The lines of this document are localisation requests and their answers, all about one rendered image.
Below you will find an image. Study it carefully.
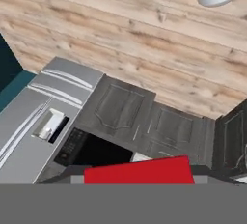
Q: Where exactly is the dark grey cupboard run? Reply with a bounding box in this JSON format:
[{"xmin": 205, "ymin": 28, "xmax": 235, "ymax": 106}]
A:
[{"xmin": 74, "ymin": 73, "xmax": 216, "ymax": 169}]

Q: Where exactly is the black microwave oven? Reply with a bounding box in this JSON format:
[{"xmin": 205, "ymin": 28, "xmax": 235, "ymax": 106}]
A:
[{"xmin": 53, "ymin": 126, "xmax": 135, "ymax": 168}]

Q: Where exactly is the stainless steel fridge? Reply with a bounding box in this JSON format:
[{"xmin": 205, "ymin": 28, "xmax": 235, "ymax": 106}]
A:
[{"xmin": 0, "ymin": 56, "xmax": 106, "ymax": 185}]

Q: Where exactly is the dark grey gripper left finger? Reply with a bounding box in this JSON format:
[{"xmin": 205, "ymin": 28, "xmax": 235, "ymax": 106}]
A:
[{"xmin": 38, "ymin": 164, "xmax": 86, "ymax": 185}]

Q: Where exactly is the red flat block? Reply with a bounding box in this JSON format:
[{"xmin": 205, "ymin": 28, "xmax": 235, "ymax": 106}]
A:
[{"xmin": 83, "ymin": 155, "xmax": 196, "ymax": 185}]

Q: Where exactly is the dark grey corner cupboard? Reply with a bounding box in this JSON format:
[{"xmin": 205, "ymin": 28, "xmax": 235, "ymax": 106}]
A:
[{"xmin": 211, "ymin": 99, "xmax": 247, "ymax": 175}]

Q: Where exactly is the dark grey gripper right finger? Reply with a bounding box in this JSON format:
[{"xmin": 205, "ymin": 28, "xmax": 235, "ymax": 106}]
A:
[{"xmin": 189, "ymin": 164, "xmax": 237, "ymax": 185}]

